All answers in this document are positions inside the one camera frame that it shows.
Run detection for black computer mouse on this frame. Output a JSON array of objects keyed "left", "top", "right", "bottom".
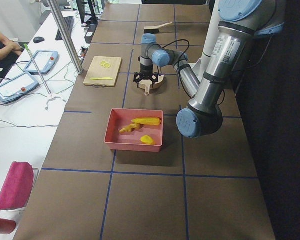
[{"left": 33, "top": 36, "right": 45, "bottom": 44}]

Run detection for bamboo cutting board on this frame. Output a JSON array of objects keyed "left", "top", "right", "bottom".
[{"left": 83, "top": 56, "right": 122, "bottom": 87}]

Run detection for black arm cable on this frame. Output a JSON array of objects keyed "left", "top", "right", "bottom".
[{"left": 157, "top": 38, "right": 191, "bottom": 76}]

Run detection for far blue teach pendant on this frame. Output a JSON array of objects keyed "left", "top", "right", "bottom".
[{"left": 23, "top": 50, "right": 59, "bottom": 75}]

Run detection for person's forearm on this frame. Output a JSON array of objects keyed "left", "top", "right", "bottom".
[{"left": 0, "top": 42, "right": 15, "bottom": 61}]

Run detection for beige hand brush black bristles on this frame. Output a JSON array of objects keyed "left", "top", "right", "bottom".
[{"left": 143, "top": 21, "right": 173, "bottom": 34}]

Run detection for pink plastic bin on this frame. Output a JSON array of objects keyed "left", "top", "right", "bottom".
[{"left": 104, "top": 108, "right": 164, "bottom": 152}]

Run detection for yellow-green plastic knife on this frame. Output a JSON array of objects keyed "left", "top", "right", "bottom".
[{"left": 89, "top": 77, "right": 113, "bottom": 81}]

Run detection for blue teach pendant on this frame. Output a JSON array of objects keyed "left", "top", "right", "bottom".
[
  {"left": 0, "top": 72, "right": 39, "bottom": 103},
  {"left": 23, "top": 50, "right": 59, "bottom": 75}
]

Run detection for aluminium frame post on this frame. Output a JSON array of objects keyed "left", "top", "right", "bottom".
[{"left": 47, "top": 0, "right": 84, "bottom": 76}]

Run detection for yellow toy corn cob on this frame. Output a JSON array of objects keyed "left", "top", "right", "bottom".
[{"left": 131, "top": 117, "right": 162, "bottom": 126}]

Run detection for beige plastic dustpan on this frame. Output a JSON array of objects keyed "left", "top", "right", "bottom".
[{"left": 138, "top": 75, "right": 165, "bottom": 96}]

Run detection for black keyboard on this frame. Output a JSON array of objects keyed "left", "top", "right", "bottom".
[{"left": 55, "top": 15, "right": 75, "bottom": 41}]

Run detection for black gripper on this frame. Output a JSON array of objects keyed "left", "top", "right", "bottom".
[{"left": 133, "top": 64, "right": 159, "bottom": 87}]

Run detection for near blue teach pendant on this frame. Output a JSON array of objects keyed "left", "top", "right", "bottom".
[{"left": 0, "top": 72, "right": 39, "bottom": 103}]

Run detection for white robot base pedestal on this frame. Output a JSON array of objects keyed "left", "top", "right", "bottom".
[{"left": 190, "top": 0, "right": 220, "bottom": 79}]

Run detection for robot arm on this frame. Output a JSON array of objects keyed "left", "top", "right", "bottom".
[{"left": 133, "top": 0, "right": 286, "bottom": 138}]

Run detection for tan toy ginger root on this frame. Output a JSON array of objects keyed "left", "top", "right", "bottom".
[{"left": 119, "top": 123, "right": 142, "bottom": 134}]

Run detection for lower lemon slice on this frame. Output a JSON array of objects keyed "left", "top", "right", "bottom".
[{"left": 102, "top": 62, "right": 111, "bottom": 69}]

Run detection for thin metal rod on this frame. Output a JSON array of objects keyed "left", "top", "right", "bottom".
[{"left": 23, "top": 44, "right": 53, "bottom": 97}]

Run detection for person's hand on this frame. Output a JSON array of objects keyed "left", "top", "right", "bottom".
[{"left": 10, "top": 41, "right": 23, "bottom": 52}]

